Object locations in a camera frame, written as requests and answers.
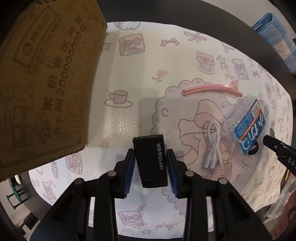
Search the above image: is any open cardboard box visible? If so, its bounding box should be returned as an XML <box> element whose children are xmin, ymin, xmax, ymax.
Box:
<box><xmin>1</xmin><ymin>1</ymin><xmax>106</xmax><ymax>180</ymax></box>

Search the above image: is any pink patterned table mat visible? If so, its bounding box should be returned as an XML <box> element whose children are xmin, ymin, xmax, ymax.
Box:
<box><xmin>29</xmin><ymin>17</ymin><xmax>293</xmax><ymax>239</ymax></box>

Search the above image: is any blue checked folded towel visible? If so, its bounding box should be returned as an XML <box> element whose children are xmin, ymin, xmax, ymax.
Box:
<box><xmin>251</xmin><ymin>13</ymin><xmax>295</xmax><ymax>75</ymax></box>

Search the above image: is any white usb cable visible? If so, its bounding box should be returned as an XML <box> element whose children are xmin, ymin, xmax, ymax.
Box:
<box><xmin>203</xmin><ymin>121</ymin><xmax>224</xmax><ymax>169</ymax></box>

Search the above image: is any blue labelled plastic packet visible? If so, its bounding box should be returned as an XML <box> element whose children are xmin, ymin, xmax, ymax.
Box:
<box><xmin>221</xmin><ymin>96</ymin><xmax>266</xmax><ymax>156</ymax></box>

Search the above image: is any pink hair clip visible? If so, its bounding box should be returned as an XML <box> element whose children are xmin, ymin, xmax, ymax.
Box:
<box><xmin>182</xmin><ymin>80</ymin><xmax>243</xmax><ymax>97</ymax></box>

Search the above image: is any black rectangular device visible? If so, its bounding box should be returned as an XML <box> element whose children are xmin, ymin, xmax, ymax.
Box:
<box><xmin>133</xmin><ymin>135</ymin><xmax>168</xmax><ymax>188</ymax></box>

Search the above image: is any clear plastic bags pile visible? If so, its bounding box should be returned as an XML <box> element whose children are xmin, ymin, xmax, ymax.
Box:
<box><xmin>263</xmin><ymin>177</ymin><xmax>295</xmax><ymax>224</ymax></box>

